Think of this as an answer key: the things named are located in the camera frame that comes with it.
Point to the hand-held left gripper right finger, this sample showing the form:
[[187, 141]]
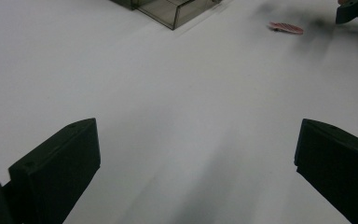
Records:
[[338, 161]]

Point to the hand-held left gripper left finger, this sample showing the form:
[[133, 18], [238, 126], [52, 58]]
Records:
[[59, 168]]

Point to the red striped packet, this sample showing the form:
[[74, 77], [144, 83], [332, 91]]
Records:
[[286, 28]]

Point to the clear smoky plastic box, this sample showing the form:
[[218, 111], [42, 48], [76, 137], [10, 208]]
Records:
[[171, 11]]

